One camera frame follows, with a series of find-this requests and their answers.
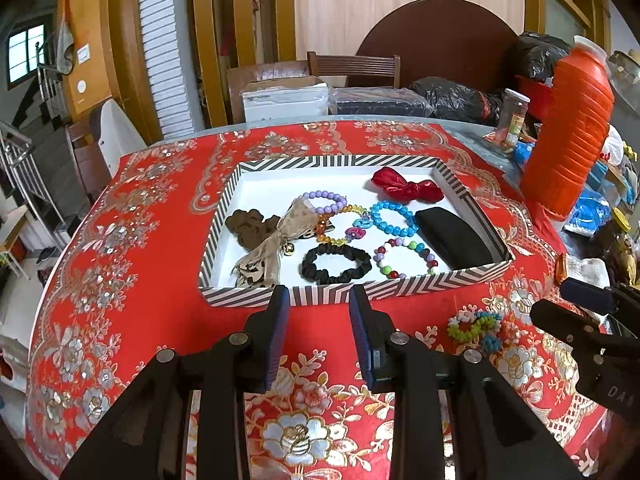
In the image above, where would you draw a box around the metal stair railing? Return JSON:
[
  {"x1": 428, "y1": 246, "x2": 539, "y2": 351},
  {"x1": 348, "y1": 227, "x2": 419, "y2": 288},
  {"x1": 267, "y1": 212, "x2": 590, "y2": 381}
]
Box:
[{"x1": 0, "y1": 120, "x2": 71, "y2": 241}]

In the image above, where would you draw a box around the round brown table top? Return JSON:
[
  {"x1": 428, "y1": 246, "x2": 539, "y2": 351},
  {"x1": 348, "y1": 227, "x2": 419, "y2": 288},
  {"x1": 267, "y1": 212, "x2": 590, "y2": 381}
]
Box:
[{"x1": 356, "y1": 0, "x2": 521, "y2": 91}]

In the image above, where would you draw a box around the window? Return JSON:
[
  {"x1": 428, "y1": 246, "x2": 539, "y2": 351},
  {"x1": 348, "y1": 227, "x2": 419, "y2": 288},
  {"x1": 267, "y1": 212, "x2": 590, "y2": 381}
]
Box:
[{"x1": 6, "y1": 22, "x2": 48, "y2": 86}]

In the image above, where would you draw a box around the leopard print ribbon bow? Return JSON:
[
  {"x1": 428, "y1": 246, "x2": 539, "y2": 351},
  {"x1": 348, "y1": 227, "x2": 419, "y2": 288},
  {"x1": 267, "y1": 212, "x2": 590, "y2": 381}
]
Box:
[{"x1": 231, "y1": 199, "x2": 321, "y2": 290}]

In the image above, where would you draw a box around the hanging grey cloth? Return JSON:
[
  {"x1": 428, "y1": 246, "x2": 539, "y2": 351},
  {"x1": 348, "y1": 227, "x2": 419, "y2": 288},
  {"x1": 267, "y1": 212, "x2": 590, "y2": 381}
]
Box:
[{"x1": 55, "y1": 25, "x2": 76, "y2": 73}]

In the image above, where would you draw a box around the striped cardboard box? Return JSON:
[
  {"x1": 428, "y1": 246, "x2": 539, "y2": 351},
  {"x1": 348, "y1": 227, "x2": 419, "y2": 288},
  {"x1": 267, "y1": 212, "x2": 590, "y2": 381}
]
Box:
[{"x1": 198, "y1": 155, "x2": 515, "y2": 308}]

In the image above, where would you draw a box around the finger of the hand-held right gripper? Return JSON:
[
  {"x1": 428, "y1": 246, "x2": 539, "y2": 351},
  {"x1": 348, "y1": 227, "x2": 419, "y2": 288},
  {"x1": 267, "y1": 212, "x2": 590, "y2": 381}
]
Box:
[
  {"x1": 529, "y1": 300, "x2": 640, "y2": 368},
  {"x1": 559, "y1": 278, "x2": 640, "y2": 318}
]

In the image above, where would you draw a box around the glass jar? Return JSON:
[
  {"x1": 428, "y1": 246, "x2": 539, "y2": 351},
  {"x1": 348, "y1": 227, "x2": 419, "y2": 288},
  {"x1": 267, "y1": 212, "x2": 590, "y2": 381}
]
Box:
[{"x1": 497, "y1": 88, "x2": 531, "y2": 148}]

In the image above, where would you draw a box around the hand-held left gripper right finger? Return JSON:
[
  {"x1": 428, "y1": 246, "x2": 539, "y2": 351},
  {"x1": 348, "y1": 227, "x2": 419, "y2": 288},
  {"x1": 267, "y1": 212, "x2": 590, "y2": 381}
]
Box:
[{"x1": 348, "y1": 284, "x2": 581, "y2": 480}]

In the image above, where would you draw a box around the blue plastic packet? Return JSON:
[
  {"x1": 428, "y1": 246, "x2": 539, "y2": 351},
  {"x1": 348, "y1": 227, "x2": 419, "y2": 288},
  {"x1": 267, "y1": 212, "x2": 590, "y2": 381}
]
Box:
[{"x1": 567, "y1": 192, "x2": 612, "y2": 233}]

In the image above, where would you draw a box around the green white bead bracelet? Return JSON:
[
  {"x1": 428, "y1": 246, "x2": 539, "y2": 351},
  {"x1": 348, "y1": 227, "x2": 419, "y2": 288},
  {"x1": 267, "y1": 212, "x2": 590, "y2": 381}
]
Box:
[{"x1": 446, "y1": 310, "x2": 505, "y2": 353}]

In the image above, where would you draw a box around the red plastic basin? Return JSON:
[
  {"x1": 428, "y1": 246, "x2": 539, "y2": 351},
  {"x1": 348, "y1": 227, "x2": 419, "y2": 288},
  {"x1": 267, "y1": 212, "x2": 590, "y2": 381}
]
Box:
[{"x1": 515, "y1": 75, "x2": 556, "y2": 121}]

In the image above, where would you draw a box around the dark packaged blanket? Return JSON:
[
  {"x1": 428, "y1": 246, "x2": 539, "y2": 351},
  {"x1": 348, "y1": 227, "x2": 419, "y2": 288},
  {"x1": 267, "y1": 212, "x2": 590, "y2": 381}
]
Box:
[{"x1": 329, "y1": 86, "x2": 433, "y2": 117}]

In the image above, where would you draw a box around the white slatted panel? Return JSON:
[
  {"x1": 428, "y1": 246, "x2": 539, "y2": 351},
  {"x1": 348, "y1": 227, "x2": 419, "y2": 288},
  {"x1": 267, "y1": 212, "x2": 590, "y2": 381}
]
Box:
[{"x1": 137, "y1": 0, "x2": 193, "y2": 138}]

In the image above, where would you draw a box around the black scrunchie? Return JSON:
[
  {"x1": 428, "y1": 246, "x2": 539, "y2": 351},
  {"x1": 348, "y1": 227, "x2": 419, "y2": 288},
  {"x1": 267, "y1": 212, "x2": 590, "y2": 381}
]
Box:
[{"x1": 301, "y1": 242, "x2": 373, "y2": 286}]

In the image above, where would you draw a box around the purple bead bracelet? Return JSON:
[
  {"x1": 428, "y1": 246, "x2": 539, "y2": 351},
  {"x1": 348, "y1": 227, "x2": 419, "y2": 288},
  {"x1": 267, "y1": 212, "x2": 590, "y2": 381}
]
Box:
[{"x1": 300, "y1": 190, "x2": 348, "y2": 215}]

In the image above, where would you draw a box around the multicolour bead bracelet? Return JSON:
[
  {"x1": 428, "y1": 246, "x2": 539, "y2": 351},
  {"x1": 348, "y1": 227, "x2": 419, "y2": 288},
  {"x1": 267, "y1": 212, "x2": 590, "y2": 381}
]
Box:
[{"x1": 372, "y1": 236, "x2": 441, "y2": 281}]

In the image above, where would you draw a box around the brown fabric bow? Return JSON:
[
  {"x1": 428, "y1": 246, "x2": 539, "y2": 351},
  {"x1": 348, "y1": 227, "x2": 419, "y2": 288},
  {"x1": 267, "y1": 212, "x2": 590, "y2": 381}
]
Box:
[{"x1": 225, "y1": 208, "x2": 282, "y2": 251}]

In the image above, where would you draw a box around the white chair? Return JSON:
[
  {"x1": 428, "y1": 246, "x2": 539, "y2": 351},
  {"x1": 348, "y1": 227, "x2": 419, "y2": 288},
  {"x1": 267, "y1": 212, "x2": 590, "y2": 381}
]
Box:
[{"x1": 99, "y1": 99, "x2": 148, "y2": 161}]

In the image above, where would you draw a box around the blue bead bracelet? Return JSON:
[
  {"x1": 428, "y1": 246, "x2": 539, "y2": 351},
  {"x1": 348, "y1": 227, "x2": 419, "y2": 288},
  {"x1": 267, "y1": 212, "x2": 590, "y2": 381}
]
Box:
[{"x1": 370, "y1": 200, "x2": 420, "y2": 238}]

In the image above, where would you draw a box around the large black plastic bag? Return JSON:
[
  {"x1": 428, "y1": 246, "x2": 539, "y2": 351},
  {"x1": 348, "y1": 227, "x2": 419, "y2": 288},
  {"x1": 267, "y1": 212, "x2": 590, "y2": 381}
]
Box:
[{"x1": 510, "y1": 32, "x2": 573, "y2": 81}]

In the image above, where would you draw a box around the wooden chair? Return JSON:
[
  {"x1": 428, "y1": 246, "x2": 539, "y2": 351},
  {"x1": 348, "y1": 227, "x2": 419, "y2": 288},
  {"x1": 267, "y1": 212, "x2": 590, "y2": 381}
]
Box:
[{"x1": 306, "y1": 51, "x2": 402, "y2": 90}]

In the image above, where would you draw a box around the red fabric bow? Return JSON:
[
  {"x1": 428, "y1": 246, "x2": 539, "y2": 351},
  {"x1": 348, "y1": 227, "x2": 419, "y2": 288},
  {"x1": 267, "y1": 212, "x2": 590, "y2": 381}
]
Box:
[{"x1": 371, "y1": 166, "x2": 445, "y2": 202}]

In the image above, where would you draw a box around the black folded cloth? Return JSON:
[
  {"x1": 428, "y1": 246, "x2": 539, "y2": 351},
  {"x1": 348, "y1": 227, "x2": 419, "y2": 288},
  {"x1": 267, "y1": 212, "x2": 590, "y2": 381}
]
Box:
[{"x1": 415, "y1": 206, "x2": 501, "y2": 270}]

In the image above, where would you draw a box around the blue pink chain bracelet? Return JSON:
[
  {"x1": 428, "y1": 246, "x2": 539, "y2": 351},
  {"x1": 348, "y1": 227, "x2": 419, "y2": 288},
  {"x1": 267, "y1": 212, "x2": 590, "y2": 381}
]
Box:
[{"x1": 350, "y1": 212, "x2": 373, "y2": 241}]

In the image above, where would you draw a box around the amber bead bracelet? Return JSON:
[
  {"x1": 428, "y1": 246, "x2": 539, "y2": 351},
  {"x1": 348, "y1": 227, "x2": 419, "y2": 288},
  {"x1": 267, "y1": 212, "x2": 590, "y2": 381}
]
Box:
[{"x1": 315, "y1": 204, "x2": 371, "y2": 248}]

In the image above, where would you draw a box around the white carton box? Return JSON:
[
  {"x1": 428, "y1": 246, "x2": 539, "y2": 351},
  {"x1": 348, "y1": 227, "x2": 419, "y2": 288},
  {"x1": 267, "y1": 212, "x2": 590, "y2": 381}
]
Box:
[{"x1": 241, "y1": 77, "x2": 331, "y2": 122}]

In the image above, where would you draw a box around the yellow lid jar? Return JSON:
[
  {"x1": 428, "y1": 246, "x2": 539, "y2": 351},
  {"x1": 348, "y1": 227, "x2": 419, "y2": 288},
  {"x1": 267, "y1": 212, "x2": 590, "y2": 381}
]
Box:
[{"x1": 597, "y1": 207, "x2": 638, "y2": 281}]

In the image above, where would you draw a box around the red floral tablecloth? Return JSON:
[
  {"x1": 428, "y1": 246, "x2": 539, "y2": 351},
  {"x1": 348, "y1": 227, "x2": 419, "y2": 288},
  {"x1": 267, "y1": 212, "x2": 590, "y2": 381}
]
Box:
[{"x1": 25, "y1": 120, "x2": 616, "y2": 480}]

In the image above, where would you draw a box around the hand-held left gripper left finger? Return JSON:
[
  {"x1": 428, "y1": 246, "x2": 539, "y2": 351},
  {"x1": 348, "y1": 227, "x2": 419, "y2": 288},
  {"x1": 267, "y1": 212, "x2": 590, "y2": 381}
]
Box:
[{"x1": 60, "y1": 284, "x2": 292, "y2": 480}]

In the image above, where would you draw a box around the orange thermos jug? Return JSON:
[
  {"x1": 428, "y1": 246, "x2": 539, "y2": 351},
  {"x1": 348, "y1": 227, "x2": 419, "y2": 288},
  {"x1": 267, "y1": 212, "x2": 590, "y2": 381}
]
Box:
[{"x1": 520, "y1": 35, "x2": 616, "y2": 221}]

